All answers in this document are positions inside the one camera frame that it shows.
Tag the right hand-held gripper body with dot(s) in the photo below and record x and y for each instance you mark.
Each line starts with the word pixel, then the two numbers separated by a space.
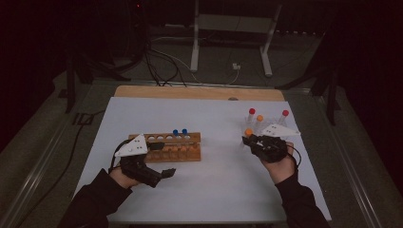
pixel 272 150

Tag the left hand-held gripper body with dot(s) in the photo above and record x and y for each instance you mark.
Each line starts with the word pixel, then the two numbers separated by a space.
pixel 134 147

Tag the clear plastic test tube rack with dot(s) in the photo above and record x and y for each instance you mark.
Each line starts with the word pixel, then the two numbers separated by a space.
pixel 269 122

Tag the blue cap test tube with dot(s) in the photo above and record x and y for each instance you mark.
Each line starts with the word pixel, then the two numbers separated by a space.
pixel 184 131
pixel 175 132

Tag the wooden test tube rack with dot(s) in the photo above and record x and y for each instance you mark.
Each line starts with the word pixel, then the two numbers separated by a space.
pixel 190 155

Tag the person's right hand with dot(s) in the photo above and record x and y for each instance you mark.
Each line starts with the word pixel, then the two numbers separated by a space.
pixel 282 169

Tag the person's left hand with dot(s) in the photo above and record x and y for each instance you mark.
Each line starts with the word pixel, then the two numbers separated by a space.
pixel 123 179

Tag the white table mat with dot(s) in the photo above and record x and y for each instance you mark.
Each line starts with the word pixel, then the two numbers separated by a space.
pixel 206 190

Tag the white plug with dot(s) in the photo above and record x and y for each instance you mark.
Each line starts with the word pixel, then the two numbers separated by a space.
pixel 236 66

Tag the black tripod stand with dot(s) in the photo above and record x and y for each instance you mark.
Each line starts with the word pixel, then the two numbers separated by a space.
pixel 331 101

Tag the white metal stand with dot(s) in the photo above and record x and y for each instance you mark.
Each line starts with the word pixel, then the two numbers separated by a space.
pixel 195 47

